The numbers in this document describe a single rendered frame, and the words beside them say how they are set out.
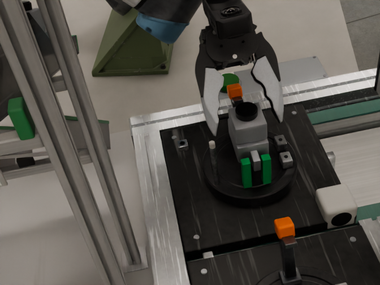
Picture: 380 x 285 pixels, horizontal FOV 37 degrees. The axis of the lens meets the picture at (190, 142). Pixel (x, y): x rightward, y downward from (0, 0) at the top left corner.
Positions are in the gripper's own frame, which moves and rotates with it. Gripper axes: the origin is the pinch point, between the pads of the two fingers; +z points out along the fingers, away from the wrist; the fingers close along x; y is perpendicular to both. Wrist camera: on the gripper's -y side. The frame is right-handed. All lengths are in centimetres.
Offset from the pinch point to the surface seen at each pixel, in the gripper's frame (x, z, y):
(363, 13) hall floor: -96, -43, 195
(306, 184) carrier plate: -7.2, 10.5, 4.4
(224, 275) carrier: 7.5, 18.7, -4.0
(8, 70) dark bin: 23.5, -8.3, -26.4
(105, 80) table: 22, -16, 46
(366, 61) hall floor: -82, -18, 170
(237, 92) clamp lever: -0.3, -4.7, 5.7
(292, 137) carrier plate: -8.1, 3.6, 11.2
